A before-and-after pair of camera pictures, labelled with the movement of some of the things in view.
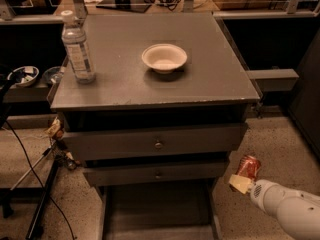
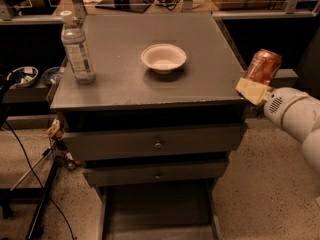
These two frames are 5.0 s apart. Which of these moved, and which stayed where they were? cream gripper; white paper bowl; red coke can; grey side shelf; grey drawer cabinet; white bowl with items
Moved: cream gripper; red coke can
Stayed: white paper bowl; grey drawer cabinet; grey side shelf; white bowl with items
